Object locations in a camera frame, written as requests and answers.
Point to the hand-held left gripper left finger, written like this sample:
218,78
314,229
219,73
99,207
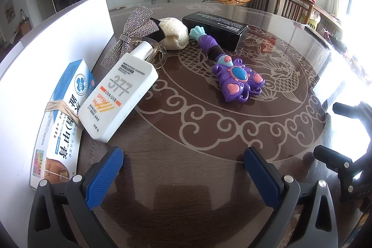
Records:
104,178

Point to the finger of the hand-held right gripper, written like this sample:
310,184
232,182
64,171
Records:
348,111
331,158

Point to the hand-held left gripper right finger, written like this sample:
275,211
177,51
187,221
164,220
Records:
260,178

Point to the white sunscreen bottle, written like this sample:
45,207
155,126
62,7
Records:
119,91

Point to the purple toy wand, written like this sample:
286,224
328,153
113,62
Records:
235,79

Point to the black cardboard box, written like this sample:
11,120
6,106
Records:
215,28

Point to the brown patterned desktop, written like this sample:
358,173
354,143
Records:
189,134

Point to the blue white ointment box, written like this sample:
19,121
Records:
66,108

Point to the cluttered side table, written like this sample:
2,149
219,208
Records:
337,33

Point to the wooden chair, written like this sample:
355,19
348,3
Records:
293,5

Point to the clear round hair clip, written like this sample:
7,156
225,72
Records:
161,59

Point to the white partition board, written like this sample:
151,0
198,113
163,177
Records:
8,57
58,41

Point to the rhinestone bow hair clip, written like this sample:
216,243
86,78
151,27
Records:
139,24

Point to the cream knit hat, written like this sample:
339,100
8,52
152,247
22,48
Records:
174,33

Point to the small wooden cabinet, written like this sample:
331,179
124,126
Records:
24,26

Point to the wall painting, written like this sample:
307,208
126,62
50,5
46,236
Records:
9,8

